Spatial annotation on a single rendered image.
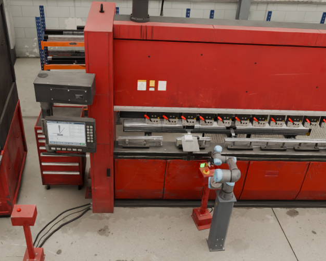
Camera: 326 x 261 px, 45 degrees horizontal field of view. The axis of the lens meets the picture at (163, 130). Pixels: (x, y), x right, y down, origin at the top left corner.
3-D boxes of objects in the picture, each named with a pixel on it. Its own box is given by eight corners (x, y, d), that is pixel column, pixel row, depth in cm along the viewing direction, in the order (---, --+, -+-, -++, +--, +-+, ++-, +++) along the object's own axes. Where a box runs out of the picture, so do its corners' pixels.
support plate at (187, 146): (183, 151, 431) (183, 150, 430) (180, 137, 452) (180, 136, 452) (199, 151, 432) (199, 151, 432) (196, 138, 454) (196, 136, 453)
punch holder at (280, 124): (269, 127, 448) (272, 115, 439) (267, 122, 455) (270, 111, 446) (282, 127, 449) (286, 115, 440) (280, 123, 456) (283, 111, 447)
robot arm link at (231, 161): (245, 173, 353) (235, 153, 399) (232, 173, 352) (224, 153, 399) (243, 185, 356) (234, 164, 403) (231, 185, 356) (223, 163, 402)
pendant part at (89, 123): (48, 150, 377) (44, 118, 357) (51, 143, 387) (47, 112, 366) (95, 153, 378) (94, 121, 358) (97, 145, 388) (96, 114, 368)
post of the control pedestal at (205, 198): (201, 214, 474) (207, 180, 444) (199, 211, 479) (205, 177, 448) (205, 214, 476) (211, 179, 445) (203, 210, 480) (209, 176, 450)
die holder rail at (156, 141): (118, 145, 452) (118, 138, 446) (118, 142, 457) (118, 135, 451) (162, 145, 456) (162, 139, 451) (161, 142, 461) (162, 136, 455)
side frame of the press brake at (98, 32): (92, 213, 481) (83, 30, 350) (98, 168, 550) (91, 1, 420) (113, 213, 483) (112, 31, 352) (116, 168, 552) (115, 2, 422)
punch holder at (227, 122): (217, 126, 443) (219, 113, 433) (216, 121, 450) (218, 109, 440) (230, 126, 444) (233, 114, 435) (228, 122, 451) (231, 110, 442)
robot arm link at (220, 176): (221, 190, 405) (232, 182, 352) (206, 189, 404) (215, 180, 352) (221, 178, 408) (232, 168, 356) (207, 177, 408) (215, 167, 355)
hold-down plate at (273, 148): (261, 150, 461) (262, 148, 460) (260, 147, 466) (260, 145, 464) (286, 150, 464) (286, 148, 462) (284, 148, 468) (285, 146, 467)
